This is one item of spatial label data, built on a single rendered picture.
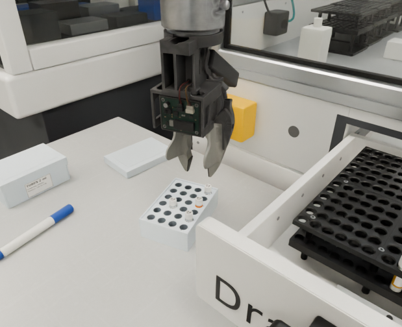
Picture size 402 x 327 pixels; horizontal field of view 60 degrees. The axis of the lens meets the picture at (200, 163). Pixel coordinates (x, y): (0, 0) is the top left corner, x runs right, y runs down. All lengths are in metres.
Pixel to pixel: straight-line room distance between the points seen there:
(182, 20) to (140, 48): 0.70
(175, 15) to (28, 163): 0.43
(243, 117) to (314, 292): 0.40
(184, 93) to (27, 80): 0.58
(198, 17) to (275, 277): 0.27
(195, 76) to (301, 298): 0.26
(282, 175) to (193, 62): 0.36
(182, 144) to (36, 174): 0.30
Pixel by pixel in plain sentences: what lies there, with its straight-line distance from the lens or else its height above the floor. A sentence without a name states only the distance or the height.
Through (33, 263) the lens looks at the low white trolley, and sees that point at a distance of 0.59.
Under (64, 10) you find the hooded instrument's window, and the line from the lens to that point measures 0.98.
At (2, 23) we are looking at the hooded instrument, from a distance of 0.90.
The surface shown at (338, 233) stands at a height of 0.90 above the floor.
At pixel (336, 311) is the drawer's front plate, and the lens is 0.30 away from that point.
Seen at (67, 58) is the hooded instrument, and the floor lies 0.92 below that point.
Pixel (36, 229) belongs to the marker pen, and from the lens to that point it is 0.62.
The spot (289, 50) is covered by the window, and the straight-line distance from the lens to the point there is 0.63.
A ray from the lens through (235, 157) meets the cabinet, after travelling 0.75.
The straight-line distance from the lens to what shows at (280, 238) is 0.47.
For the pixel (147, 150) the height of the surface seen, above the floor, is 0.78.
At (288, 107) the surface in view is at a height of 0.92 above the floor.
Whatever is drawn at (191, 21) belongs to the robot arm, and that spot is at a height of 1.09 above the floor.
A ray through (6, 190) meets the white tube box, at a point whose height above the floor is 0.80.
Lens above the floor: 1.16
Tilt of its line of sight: 32 degrees down
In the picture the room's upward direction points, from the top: straight up
